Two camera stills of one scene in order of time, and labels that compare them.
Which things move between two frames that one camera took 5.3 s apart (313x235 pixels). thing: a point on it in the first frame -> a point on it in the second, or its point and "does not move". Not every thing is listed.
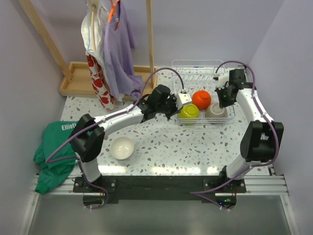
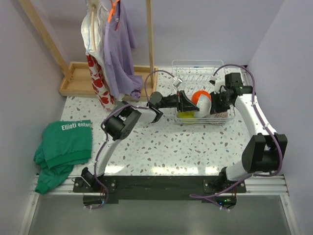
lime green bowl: [189, 111] does not move
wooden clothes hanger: [93, 29] does not move
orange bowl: [202, 99] does not move
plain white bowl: [122, 148] -> [204, 103]
